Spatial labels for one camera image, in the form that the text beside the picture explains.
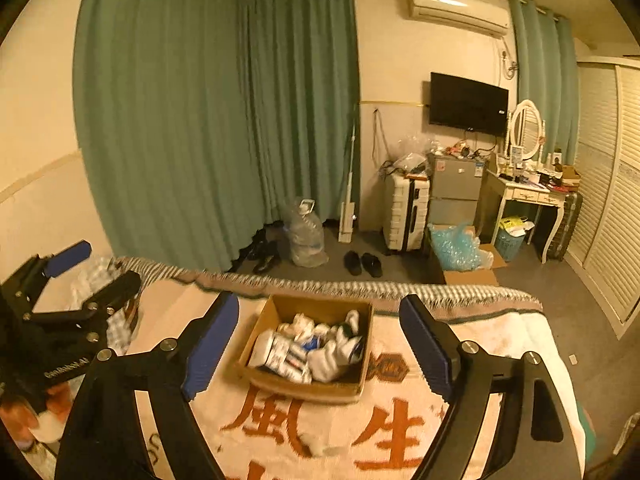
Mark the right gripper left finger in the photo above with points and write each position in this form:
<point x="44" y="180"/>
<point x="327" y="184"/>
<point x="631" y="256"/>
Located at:
<point x="183" y="368"/>

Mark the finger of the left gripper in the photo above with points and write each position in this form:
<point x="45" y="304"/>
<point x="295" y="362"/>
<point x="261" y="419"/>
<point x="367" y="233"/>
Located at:
<point x="22" y="289"/>
<point x="100" y="306"/>

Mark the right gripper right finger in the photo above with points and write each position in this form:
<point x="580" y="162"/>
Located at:
<point x="458" y="371"/>

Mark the cardboard box on floor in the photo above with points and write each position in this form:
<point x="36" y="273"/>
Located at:
<point x="483" y="274"/>

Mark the cream printed blanket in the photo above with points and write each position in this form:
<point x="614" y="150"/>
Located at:
<point x="382" y="422"/>

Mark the black white printed pack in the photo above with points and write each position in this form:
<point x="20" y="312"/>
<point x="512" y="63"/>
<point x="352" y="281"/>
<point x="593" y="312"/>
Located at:
<point x="288" y="360"/>

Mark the blue plastic bag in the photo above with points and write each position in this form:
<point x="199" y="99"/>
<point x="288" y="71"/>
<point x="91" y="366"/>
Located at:
<point x="457" y="248"/>

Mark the white socks in box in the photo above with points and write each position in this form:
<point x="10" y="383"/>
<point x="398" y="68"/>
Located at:
<point x="331" y="349"/>

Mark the brown cardboard box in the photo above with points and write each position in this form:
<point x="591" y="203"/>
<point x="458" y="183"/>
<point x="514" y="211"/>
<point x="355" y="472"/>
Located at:
<point x="281" y="309"/>

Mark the black slipper right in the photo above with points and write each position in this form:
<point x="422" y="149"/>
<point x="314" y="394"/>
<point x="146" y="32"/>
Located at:
<point x="372" y="265"/>

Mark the black slipper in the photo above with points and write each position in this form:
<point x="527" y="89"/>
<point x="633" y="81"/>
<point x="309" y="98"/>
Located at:
<point x="352" y="263"/>
<point x="372" y="265"/>

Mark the black shoes by curtain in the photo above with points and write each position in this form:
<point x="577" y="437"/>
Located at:
<point x="264" y="252"/>

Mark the teal waste basket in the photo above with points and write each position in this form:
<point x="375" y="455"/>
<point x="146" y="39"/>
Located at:
<point x="511" y="235"/>

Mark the black slipper left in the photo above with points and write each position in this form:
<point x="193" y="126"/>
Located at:
<point x="352" y="263"/>

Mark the white ribbed suitcase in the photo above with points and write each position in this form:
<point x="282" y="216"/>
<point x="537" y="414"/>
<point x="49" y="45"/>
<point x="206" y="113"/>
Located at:
<point x="405" y="211"/>

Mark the clear large water jug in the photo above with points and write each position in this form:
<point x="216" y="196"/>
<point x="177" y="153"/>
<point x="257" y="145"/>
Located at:
<point x="305" y="234"/>

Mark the small grey refrigerator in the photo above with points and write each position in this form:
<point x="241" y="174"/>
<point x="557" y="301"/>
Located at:
<point x="454" y="190"/>

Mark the white louvered wardrobe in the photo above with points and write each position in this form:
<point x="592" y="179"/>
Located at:
<point x="604" y="249"/>

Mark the white dressing table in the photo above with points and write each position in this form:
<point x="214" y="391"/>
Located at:
<point x="496" y="192"/>

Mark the large green curtain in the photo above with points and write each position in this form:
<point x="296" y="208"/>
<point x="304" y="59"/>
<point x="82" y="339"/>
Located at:
<point x="201" y="120"/>

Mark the white oval vanity mirror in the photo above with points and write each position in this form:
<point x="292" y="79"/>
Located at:
<point x="526" y="130"/>

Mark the green curtain by wardrobe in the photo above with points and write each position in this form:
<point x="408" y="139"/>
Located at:
<point x="548" y="72"/>

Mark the black wall television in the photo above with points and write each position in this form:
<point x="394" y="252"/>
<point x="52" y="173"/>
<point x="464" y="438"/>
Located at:
<point x="467" y="104"/>

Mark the white wall air conditioner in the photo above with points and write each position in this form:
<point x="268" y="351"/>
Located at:
<point x="480" y="16"/>

